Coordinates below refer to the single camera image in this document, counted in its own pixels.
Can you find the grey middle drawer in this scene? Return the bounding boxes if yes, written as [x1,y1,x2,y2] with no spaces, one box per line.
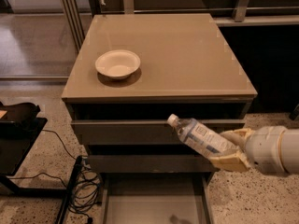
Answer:
[87,155,218,174]

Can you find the black power strip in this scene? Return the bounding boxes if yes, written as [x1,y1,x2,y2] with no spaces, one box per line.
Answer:
[54,156,82,224]

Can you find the tangled black cables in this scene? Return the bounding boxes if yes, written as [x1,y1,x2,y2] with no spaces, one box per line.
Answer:
[8,129,103,224]

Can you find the grey top drawer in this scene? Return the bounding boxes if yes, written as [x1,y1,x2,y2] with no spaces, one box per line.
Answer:
[70,119,246,146]

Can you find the grey open bottom drawer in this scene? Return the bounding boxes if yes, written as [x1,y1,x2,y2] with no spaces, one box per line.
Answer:
[99,174,214,224]

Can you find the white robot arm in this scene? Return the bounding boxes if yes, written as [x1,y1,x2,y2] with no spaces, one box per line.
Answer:
[209,126,299,176]

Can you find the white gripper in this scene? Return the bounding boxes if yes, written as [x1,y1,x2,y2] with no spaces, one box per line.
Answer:
[208,126,286,175]

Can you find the white paper bowl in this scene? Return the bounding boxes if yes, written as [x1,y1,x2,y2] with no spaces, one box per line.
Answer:
[95,49,141,79]

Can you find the glass sliding door frame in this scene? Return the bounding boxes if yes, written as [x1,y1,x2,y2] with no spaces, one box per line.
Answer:
[61,0,85,51]

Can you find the grey drawer cabinet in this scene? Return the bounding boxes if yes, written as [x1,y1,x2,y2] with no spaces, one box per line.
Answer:
[61,13,258,185]

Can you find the clear bottle with blue label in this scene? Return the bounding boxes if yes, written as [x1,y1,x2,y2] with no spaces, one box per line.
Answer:
[167,114,237,159]

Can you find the black side table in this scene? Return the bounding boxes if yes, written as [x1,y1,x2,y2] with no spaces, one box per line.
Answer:
[0,103,65,198]

